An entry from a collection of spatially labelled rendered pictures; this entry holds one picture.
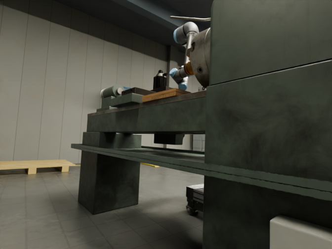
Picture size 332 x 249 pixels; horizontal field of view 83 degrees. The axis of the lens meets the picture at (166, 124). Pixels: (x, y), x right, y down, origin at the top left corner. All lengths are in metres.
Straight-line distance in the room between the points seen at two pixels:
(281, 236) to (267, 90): 0.41
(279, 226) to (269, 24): 0.60
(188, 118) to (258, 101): 0.35
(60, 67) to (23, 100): 1.02
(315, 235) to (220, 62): 0.60
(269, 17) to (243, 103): 0.28
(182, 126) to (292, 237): 0.59
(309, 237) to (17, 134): 4.70
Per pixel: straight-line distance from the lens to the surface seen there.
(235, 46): 0.79
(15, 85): 4.92
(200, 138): 6.26
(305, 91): 0.66
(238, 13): 0.85
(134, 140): 1.86
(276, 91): 0.68
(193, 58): 1.00
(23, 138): 4.82
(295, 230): 0.60
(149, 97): 1.15
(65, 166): 3.84
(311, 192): 0.57
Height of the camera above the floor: 0.64
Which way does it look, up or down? 5 degrees up
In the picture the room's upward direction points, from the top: 2 degrees clockwise
